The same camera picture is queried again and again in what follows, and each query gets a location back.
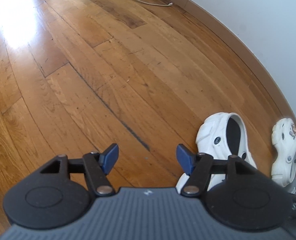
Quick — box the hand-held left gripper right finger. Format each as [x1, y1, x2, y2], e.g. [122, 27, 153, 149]
[176, 144, 261, 197]

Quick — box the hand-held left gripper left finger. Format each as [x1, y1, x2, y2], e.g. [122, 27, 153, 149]
[39, 143, 119, 196]

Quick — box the white clog with charms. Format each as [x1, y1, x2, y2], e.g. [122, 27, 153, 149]
[175, 112, 258, 194]
[271, 118, 296, 188]

